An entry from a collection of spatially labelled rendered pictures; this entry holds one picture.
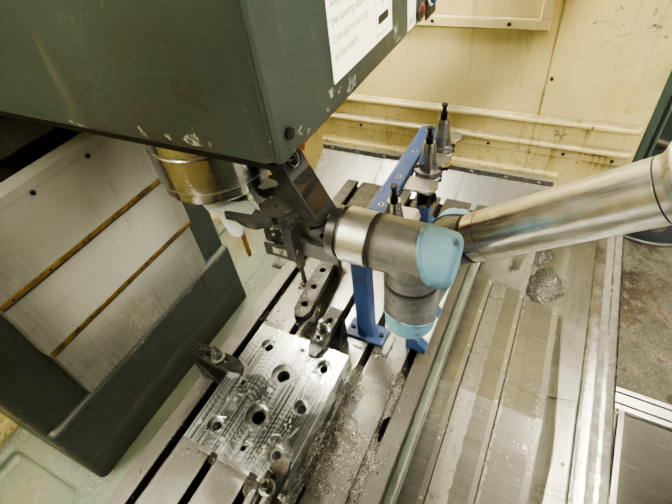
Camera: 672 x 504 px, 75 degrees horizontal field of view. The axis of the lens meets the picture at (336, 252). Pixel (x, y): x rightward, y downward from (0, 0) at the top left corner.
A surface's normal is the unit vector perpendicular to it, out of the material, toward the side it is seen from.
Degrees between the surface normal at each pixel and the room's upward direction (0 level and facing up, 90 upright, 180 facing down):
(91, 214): 90
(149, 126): 90
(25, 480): 0
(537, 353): 8
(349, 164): 24
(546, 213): 57
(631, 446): 0
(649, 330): 0
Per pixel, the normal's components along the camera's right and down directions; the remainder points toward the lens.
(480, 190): -0.28, -0.38
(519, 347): -0.04, -0.79
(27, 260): 0.89, 0.25
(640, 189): -0.80, 0.01
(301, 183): 0.72, -0.09
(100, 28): -0.44, 0.66
